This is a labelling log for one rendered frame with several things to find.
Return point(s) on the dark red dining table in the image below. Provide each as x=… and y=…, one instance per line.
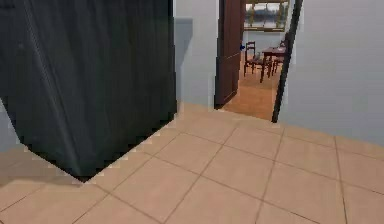
x=273, y=55

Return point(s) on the dark brown room door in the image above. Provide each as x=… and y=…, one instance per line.
x=228, y=53

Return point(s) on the black fridge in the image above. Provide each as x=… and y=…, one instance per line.
x=86, y=83

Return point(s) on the framed window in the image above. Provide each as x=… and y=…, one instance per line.
x=265, y=15

